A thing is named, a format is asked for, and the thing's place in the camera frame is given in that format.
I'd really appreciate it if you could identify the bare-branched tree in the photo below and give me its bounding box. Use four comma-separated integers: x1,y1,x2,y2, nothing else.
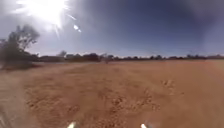
0,24,41,70

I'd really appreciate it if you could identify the row of trees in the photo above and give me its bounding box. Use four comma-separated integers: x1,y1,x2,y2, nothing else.
33,50,224,64

